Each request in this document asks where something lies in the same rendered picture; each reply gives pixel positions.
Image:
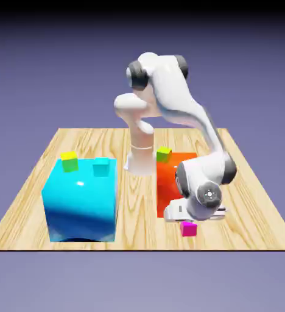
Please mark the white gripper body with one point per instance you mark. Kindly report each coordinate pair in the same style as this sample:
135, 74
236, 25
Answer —
177, 209

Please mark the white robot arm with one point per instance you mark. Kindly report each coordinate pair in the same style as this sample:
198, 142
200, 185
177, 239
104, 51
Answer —
171, 87

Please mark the small magenta cube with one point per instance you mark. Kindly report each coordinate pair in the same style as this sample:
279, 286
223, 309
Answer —
188, 229

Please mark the small yellow-green cube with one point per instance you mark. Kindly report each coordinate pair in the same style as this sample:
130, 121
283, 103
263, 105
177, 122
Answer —
163, 154
69, 162

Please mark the small cyan cube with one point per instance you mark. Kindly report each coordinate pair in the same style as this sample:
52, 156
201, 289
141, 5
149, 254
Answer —
101, 167

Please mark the large orange box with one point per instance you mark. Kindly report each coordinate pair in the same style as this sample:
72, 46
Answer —
166, 185

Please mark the large cyan box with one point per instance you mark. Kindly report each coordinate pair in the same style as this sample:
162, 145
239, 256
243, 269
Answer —
80, 199

